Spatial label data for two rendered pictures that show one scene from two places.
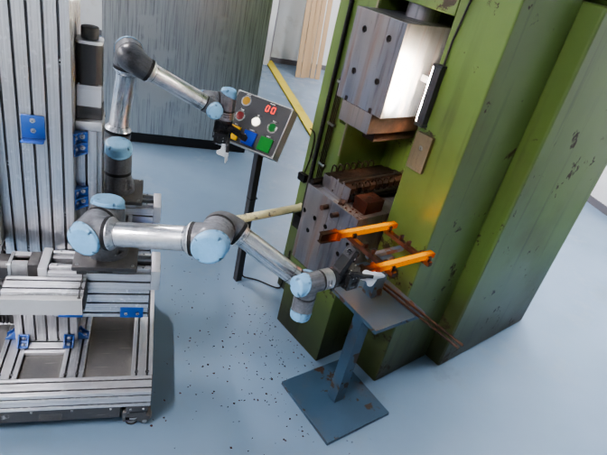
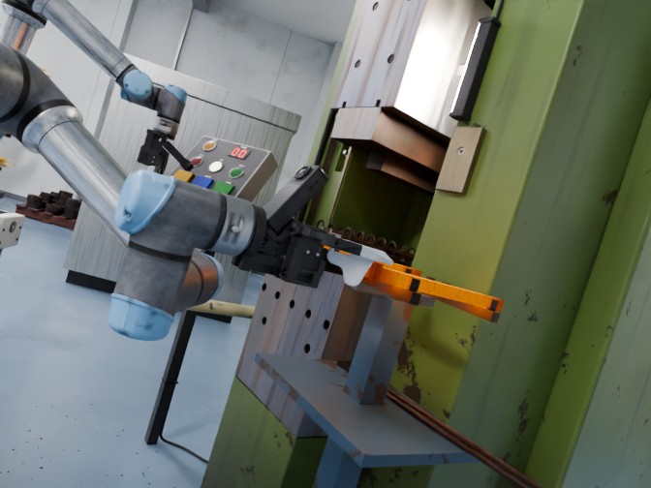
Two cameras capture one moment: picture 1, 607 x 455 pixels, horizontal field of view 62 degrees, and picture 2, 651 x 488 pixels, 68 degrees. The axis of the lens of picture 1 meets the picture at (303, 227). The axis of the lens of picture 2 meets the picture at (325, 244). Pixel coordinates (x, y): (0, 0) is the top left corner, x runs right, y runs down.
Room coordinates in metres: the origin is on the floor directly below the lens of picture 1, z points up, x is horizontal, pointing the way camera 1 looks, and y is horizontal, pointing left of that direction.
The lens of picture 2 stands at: (0.88, -0.33, 1.01)
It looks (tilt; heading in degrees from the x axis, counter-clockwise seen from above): 2 degrees down; 8
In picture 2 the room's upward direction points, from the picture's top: 17 degrees clockwise
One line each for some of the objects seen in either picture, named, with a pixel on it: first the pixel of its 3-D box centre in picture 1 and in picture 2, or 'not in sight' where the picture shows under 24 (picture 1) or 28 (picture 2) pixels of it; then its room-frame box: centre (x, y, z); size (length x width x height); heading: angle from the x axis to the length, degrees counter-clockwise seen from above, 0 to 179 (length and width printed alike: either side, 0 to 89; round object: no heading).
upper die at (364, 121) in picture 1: (385, 115); (402, 146); (2.44, -0.26, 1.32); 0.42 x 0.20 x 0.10; 135
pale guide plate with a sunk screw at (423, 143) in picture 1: (420, 152); (460, 160); (2.16, -0.42, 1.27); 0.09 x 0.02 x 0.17; 45
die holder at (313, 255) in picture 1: (360, 228); (356, 338); (2.41, -0.30, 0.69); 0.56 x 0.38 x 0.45; 135
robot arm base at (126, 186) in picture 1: (117, 179); not in sight; (2.01, 0.87, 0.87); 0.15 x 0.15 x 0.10
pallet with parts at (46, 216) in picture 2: not in sight; (63, 206); (6.72, 3.98, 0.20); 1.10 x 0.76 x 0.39; 20
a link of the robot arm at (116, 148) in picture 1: (117, 154); not in sight; (2.02, 0.87, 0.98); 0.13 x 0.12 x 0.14; 28
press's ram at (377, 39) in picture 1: (407, 66); (436, 71); (2.41, -0.29, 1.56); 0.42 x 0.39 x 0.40; 135
